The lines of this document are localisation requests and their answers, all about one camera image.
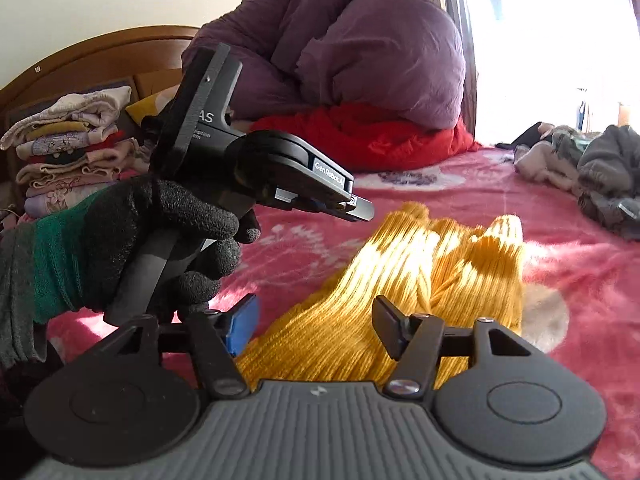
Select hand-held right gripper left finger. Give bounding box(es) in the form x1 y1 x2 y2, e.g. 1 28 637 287
100 294 261 397

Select stack of folded clothes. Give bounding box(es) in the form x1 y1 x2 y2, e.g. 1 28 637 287
0 85 152 222

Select grey sweatpants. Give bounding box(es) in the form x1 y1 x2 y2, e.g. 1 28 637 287
577 125 640 202

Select yellow pillow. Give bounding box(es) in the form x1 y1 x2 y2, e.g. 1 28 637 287
125 95 172 126

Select red quilt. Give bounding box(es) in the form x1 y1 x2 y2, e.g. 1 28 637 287
250 102 484 169

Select purple duvet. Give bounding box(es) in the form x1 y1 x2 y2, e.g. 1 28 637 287
181 0 469 132

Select white garment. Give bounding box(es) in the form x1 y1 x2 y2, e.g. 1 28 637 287
515 125 589 192

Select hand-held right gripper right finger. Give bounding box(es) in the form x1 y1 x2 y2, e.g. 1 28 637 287
373 295 536 397

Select black garment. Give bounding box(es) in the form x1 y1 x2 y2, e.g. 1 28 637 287
495 121 554 152

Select wooden headboard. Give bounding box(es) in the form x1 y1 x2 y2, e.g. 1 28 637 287
0 25 202 211

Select yellow knit sweater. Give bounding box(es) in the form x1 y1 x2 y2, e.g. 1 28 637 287
235 201 527 397

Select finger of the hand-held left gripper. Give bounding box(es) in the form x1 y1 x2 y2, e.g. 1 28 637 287
294 193 375 223

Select window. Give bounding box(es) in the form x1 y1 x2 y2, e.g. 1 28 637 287
460 0 640 149

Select person's left hand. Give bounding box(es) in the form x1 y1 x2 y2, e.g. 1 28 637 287
75 176 262 320

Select pink floral blanket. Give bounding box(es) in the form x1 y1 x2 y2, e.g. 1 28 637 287
45 142 640 442

